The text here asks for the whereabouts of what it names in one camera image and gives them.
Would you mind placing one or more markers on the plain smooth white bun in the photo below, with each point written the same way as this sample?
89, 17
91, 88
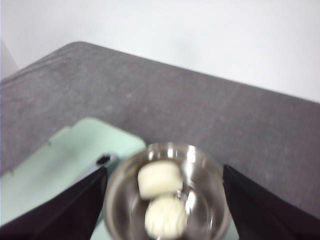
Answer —
160, 180

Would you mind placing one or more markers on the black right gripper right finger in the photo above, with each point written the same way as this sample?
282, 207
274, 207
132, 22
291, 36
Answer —
270, 217

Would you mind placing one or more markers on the ridged white bun green dots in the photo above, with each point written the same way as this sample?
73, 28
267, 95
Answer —
166, 217

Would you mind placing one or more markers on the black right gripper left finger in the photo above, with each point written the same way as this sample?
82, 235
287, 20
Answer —
60, 217

